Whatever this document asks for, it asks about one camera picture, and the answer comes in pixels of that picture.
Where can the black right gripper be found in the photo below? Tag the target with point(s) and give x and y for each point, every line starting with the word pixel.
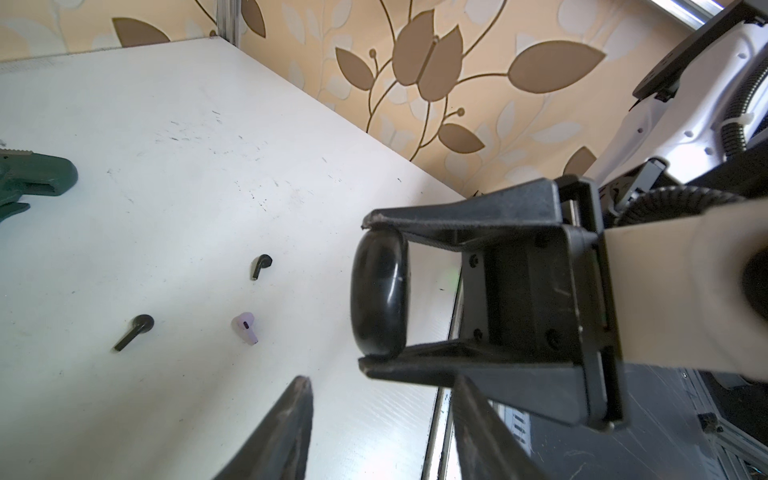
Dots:
pixel 538 309

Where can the black earbud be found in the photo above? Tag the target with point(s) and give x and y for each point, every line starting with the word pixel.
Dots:
pixel 140 324
pixel 262 262

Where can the aluminium frame post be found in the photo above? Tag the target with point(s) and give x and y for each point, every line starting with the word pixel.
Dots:
pixel 228 15

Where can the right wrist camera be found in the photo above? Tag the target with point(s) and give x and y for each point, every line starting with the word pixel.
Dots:
pixel 678 294

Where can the green rivet gun tool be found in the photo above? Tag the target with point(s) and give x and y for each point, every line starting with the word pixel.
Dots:
pixel 25 172

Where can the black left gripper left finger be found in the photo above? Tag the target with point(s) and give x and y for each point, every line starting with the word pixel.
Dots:
pixel 279 446

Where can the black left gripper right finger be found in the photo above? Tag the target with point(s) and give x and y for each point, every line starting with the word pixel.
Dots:
pixel 486 447

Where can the black earbud case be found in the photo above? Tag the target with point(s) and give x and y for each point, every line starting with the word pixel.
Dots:
pixel 380 293

